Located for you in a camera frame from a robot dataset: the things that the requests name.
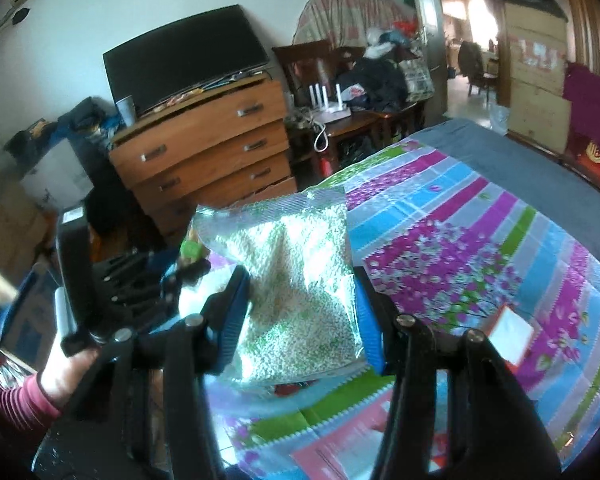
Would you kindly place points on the pile of dark clothes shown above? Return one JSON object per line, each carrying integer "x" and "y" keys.
{"x": 375, "y": 85}

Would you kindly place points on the grey blanket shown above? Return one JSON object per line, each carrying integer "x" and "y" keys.
{"x": 505, "y": 160}

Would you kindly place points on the white cabinet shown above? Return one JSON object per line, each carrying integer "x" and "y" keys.
{"x": 55, "y": 170}

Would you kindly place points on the pink box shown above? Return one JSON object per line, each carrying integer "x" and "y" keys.
{"x": 340, "y": 447}

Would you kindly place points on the clear bag of green-white puffs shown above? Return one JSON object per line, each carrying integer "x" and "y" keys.
{"x": 300, "y": 285}

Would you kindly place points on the grey door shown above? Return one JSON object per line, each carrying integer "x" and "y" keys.
{"x": 430, "y": 25}

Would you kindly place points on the striped chair cover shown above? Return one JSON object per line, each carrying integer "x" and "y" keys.
{"x": 350, "y": 10}

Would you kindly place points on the black television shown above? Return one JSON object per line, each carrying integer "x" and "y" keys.
{"x": 185, "y": 65}

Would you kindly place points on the stack of cardboard boxes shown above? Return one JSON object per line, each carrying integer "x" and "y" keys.
{"x": 535, "y": 85}

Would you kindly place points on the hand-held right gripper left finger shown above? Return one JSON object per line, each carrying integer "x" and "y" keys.
{"x": 232, "y": 320}

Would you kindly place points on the purple blue printed bedsheet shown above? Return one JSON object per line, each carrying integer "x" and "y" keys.
{"x": 455, "y": 240}

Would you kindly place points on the dark wooden desk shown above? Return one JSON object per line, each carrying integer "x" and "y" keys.
{"x": 360, "y": 125}

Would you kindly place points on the grey paper cup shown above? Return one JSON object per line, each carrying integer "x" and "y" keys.
{"x": 126, "y": 112}

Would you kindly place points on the orange carton box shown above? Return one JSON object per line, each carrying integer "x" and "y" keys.
{"x": 510, "y": 332}

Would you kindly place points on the wooden chest of drawers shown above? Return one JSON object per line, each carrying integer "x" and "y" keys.
{"x": 205, "y": 130}

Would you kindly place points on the brown cardboard box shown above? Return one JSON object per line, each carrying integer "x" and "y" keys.
{"x": 10, "y": 230}

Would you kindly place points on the chair with dark jacket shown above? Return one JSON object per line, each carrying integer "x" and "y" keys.
{"x": 472, "y": 65}

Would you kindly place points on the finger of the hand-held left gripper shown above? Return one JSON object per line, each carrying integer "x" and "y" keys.
{"x": 130, "y": 262}
{"x": 140, "y": 295}

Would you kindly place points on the white router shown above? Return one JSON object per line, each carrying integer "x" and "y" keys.
{"x": 332, "y": 112}

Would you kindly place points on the white plastic bag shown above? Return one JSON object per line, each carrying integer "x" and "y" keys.
{"x": 500, "y": 117}

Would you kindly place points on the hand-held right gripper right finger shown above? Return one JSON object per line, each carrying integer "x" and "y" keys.
{"x": 367, "y": 330}

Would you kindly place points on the person's left forearm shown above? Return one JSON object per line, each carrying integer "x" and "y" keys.
{"x": 15, "y": 405}

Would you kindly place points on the magenta cloth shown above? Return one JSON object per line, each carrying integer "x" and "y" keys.
{"x": 590, "y": 95}

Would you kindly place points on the dark wooden chair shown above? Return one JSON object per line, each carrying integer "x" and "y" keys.
{"x": 300, "y": 67}

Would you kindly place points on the person's left hand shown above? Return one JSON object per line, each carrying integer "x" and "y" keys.
{"x": 65, "y": 375}

